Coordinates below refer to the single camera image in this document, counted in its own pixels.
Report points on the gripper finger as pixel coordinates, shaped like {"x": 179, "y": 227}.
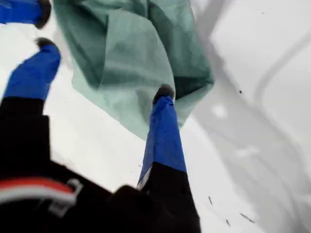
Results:
{"x": 22, "y": 12}
{"x": 165, "y": 136}
{"x": 34, "y": 72}

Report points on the pale green T-shirt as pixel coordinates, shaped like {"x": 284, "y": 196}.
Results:
{"x": 133, "y": 48}

